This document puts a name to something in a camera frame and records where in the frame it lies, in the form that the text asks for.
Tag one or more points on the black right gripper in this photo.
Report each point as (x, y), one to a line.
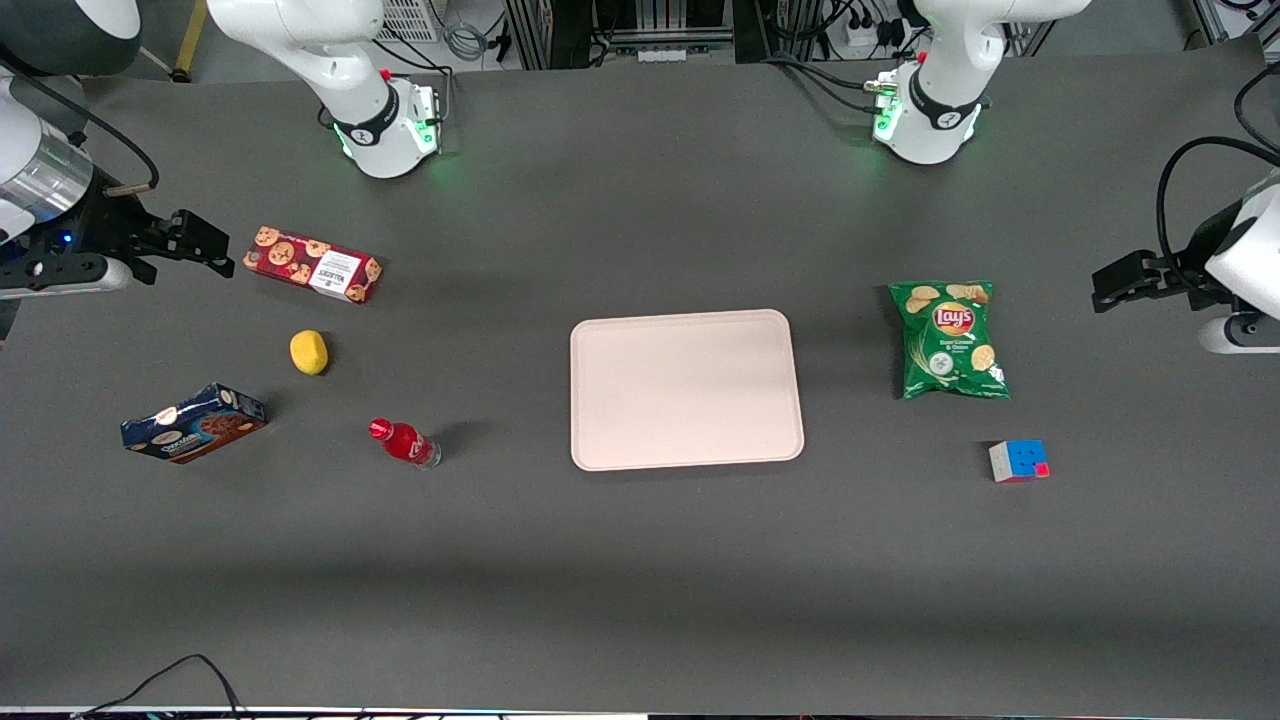
(100, 229)

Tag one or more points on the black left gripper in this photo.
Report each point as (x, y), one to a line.
(1178, 276)

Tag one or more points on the white vent grille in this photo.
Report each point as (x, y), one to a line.
(410, 18)

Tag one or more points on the yellow lemon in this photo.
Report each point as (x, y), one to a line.
(309, 353)

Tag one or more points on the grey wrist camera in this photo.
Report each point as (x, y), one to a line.
(1240, 337)
(70, 277)

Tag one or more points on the white power strip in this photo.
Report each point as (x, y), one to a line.
(865, 35)

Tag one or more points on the blue Rubik's cube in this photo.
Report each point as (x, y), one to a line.
(1020, 460)

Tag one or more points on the cream plastic tray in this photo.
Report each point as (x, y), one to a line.
(685, 390)

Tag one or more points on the red coke bottle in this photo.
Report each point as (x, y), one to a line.
(405, 443)

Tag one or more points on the black equipment rack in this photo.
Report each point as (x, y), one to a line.
(560, 30)

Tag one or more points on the red tartan cookie box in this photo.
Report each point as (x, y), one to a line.
(300, 262)

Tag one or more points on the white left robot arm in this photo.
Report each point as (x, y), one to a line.
(950, 80)

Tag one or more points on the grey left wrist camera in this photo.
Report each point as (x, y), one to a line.
(1240, 337)

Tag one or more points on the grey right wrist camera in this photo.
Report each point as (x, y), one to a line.
(70, 277)

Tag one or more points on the yellow bar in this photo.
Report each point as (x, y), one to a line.
(190, 40)

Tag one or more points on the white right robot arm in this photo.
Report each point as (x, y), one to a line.
(330, 60)

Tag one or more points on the blue chocolate cookie box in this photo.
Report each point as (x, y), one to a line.
(190, 430)

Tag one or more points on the green Lay's chips bag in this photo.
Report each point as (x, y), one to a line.
(950, 345)

